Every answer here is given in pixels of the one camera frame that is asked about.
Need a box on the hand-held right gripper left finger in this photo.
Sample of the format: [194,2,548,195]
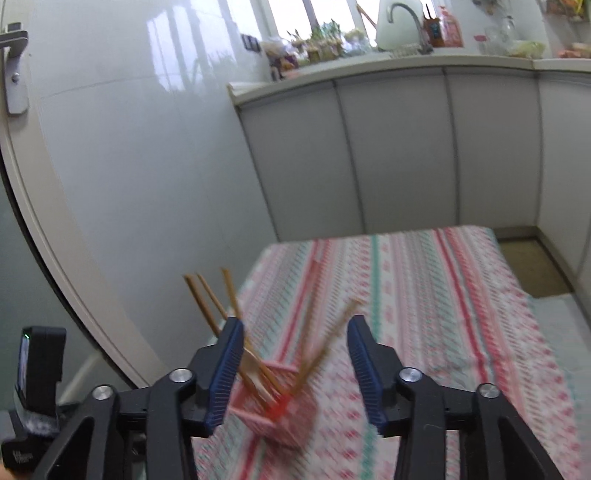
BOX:
[34,318,245,480]

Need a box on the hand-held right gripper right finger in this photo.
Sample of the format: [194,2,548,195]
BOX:
[346,315,566,480]

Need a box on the white plastic spoon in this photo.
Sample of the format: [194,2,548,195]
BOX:
[242,351,267,385]

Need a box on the wooden chopstick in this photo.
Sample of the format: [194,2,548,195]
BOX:
[196,273,229,321]
[182,274,222,337]
[221,268,280,400]
[288,299,363,398]

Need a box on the pink perforated utensil holder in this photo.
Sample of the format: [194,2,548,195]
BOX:
[228,357,320,449]

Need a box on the patterned red green tablecloth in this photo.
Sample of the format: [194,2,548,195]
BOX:
[191,224,588,480]

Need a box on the brown floor mat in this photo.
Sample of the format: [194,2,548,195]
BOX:
[499,237,574,299]

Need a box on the white kitchen cabinet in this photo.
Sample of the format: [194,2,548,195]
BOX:
[226,54,591,289]

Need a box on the row of potted plants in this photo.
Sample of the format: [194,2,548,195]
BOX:
[261,19,371,80]

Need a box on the metal faucet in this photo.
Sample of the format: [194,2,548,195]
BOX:
[388,2,435,56]

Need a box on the pink bottle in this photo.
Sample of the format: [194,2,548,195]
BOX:
[436,6,465,48]

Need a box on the glass jar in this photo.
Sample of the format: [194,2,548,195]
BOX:
[475,16,519,56]

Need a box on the silver door handle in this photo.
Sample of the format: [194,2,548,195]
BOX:
[0,23,31,116]

